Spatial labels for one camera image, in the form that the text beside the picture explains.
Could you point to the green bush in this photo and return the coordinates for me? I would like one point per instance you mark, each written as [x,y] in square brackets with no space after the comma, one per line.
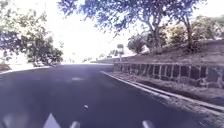
[136,44]

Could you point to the bare earth slope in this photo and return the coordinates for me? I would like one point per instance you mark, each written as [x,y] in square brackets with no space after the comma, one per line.
[186,55]

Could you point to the grey asphalt road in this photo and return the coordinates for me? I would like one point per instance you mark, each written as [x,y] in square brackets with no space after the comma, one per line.
[86,88]

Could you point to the tree with dark trunk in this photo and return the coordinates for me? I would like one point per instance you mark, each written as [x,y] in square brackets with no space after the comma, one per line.
[154,33]
[188,33]

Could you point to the robot's own part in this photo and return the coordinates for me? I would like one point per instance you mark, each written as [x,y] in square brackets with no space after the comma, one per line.
[148,124]
[75,125]

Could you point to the bare dirt verge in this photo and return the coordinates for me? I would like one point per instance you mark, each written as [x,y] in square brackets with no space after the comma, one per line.
[173,87]

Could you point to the stone retaining wall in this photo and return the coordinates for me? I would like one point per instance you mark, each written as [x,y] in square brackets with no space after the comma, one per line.
[173,71]

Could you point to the group of leafy trees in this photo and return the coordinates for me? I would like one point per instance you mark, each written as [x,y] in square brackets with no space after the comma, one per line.
[40,50]

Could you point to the trees on slope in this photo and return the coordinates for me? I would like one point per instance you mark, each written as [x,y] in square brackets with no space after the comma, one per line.
[208,28]

